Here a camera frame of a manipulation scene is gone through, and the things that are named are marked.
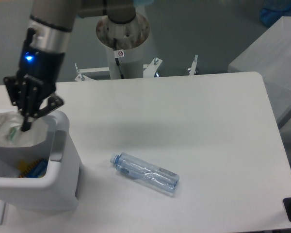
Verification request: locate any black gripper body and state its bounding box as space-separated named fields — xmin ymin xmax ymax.
xmin=16 ymin=28 xmax=65 ymax=107

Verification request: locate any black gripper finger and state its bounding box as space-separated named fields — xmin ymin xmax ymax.
xmin=21 ymin=93 xmax=64 ymax=132
xmin=3 ymin=76 xmax=29 ymax=114

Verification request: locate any white paper wrapper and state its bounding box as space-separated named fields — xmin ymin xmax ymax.
xmin=0 ymin=112 xmax=49 ymax=148

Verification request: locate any clear plastic water bottle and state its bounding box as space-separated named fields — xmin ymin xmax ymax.
xmin=110 ymin=152 xmax=179 ymax=194

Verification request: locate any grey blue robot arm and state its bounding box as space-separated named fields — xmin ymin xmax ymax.
xmin=3 ymin=0 xmax=150 ymax=132

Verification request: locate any blue yellow trash in bin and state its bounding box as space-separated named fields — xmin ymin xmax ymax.
xmin=16 ymin=159 xmax=48 ymax=178

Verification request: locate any white trash can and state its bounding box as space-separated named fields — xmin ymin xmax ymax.
xmin=0 ymin=109 xmax=82 ymax=210

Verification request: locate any grey covered side table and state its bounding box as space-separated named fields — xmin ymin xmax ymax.
xmin=228 ymin=17 xmax=291 ymax=128

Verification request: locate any blue plastic bag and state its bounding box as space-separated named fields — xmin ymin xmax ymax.
xmin=259 ymin=0 xmax=291 ymax=28

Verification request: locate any white pedestal foot left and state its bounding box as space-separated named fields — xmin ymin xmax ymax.
xmin=74 ymin=63 xmax=110 ymax=82

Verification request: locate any white pedestal foot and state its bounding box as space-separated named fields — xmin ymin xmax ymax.
xmin=188 ymin=55 xmax=199 ymax=76
xmin=74 ymin=63 xmax=110 ymax=82
xmin=143 ymin=57 xmax=162 ymax=78

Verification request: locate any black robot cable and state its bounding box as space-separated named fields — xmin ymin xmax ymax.
xmin=113 ymin=37 xmax=125 ymax=79

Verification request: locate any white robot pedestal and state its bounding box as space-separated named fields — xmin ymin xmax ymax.
xmin=96 ymin=13 xmax=150 ymax=80

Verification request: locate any white pedestal foot middle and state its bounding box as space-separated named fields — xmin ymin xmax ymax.
xmin=143 ymin=57 xmax=162 ymax=78

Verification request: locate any white pedestal foot right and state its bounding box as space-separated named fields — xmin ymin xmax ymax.
xmin=188 ymin=55 xmax=199 ymax=76

